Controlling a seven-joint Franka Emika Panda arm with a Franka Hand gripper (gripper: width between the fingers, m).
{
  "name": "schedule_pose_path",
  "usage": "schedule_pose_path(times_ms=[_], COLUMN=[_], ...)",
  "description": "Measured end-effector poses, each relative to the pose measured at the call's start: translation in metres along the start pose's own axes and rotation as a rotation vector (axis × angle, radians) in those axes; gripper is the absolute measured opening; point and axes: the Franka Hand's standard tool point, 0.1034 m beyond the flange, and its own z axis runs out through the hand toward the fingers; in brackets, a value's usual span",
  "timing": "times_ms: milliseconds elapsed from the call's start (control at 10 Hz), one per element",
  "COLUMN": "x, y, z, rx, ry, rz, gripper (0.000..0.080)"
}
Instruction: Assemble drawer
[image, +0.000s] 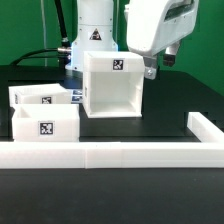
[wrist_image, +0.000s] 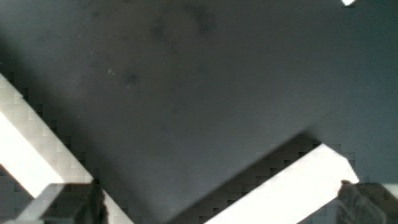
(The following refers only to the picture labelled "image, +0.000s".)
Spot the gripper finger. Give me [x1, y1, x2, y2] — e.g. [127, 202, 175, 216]
[143, 56, 158, 80]
[163, 41, 181, 67]

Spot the white drawer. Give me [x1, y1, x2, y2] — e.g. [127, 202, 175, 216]
[8, 83, 71, 106]
[12, 104, 80, 142]

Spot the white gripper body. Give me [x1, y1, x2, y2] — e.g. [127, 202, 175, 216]
[125, 0, 199, 57]

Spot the white front drawer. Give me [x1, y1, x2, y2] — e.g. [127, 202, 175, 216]
[12, 104, 80, 142]

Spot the white L-shaped fence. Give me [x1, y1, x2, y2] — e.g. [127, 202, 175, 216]
[0, 112, 224, 169]

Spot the black cable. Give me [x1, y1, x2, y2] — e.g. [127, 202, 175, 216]
[9, 0, 72, 66]

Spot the white drawer cabinet box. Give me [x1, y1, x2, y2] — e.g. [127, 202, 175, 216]
[83, 51, 144, 118]

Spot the white marker sheet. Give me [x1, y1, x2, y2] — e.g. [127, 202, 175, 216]
[68, 89, 83, 104]

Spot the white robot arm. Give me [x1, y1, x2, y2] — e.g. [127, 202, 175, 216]
[66, 0, 199, 79]

